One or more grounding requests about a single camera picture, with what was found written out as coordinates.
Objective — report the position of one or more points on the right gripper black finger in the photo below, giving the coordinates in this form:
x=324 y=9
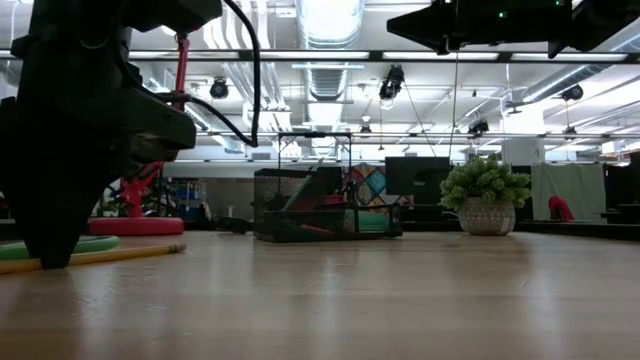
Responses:
x=425 y=25

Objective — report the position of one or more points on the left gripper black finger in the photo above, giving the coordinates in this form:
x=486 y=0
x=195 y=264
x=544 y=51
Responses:
x=50 y=220

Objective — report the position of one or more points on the yellow pencil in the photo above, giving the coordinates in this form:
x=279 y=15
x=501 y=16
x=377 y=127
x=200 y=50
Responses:
x=125 y=254

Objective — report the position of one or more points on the teal pen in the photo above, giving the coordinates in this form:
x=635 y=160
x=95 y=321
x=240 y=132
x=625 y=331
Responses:
x=302 y=186

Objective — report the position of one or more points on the pink eraser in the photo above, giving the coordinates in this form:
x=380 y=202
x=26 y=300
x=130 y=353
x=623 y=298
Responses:
x=316 y=229

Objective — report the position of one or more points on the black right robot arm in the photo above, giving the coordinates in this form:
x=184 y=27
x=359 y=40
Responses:
x=610 y=22

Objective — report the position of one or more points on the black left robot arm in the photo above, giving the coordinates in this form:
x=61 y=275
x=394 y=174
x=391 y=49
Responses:
x=100 y=15

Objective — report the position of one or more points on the black mesh desk organizer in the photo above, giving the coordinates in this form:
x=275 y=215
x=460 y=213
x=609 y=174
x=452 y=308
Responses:
x=270 y=200

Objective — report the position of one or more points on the black overhead rig bar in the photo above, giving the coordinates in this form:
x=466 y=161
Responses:
x=375 y=55

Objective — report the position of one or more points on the black monitor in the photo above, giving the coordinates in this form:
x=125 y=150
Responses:
x=417 y=180

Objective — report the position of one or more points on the colourful patchwork panel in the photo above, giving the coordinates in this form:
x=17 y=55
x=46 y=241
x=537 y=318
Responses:
x=372 y=182

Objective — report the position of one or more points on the green plant in white pot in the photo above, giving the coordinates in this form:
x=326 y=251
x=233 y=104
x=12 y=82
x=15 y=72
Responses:
x=485 y=200

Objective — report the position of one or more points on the green curtain panel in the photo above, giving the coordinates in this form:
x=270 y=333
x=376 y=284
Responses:
x=570 y=192

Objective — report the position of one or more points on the red curved chair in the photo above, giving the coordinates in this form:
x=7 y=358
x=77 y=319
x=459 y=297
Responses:
x=560 y=210

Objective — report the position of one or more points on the black cabinet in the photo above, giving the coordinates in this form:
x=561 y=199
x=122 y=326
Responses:
x=622 y=187

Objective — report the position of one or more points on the black ceiling-hung camera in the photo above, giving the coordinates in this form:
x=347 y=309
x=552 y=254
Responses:
x=219 y=89
x=391 y=82
x=478 y=128
x=572 y=93

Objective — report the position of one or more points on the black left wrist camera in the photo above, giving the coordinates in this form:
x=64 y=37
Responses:
x=160 y=127

